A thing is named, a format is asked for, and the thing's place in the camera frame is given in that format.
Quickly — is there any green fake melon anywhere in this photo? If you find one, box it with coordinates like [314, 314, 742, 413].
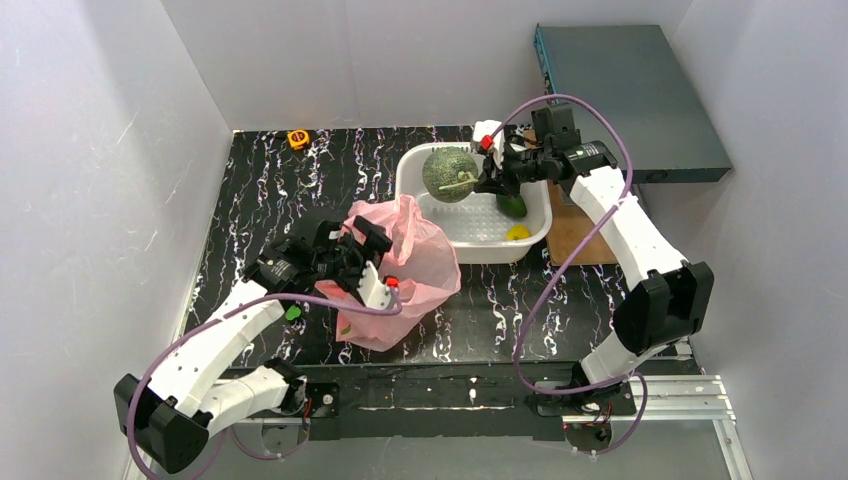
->
[422, 146, 480, 204]

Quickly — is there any pink plastic bag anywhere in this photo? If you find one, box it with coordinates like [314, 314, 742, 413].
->
[335, 194, 461, 352]

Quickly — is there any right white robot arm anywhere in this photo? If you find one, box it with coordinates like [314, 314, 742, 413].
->
[471, 104, 714, 405]

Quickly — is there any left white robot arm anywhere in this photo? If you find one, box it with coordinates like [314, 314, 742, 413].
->
[113, 216, 402, 479]

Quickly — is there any fake green avocado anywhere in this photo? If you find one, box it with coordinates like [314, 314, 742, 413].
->
[496, 195, 528, 219]

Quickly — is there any fake yellow fruit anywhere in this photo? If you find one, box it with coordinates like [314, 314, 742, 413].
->
[505, 225, 532, 241]

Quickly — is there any white plastic basin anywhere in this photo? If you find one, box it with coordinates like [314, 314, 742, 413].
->
[395, 141, 552, 264]

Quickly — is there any green bone toy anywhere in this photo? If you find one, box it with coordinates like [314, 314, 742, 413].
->
[284, 304, 302, 322]

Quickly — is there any wooden board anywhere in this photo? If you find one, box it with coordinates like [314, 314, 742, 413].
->
[523, 128, 624, 268]

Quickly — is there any black marble mat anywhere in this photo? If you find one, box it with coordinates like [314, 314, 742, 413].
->
[186, 126, 625, 367]

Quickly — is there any orange tape measure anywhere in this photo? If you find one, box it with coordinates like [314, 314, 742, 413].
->
[286, 129, 311, 151]

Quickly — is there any grey metal box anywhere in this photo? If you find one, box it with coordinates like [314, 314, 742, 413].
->
[534, 25, 732, 184]

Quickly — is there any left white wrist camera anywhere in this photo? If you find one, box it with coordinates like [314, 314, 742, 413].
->
[355, 261, 402, 316]

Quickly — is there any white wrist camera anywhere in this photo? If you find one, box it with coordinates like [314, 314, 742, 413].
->
[355, 261, 402, 316]
[470, 120, 504, 154]

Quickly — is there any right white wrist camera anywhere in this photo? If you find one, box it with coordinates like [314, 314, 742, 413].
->
[470, 120, 504, 154]

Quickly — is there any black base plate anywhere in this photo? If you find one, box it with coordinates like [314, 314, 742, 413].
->
[241, 357, 704, 444]

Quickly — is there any aluminium frame rail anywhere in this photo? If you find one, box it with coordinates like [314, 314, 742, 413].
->
[123, 374, 757, 480]

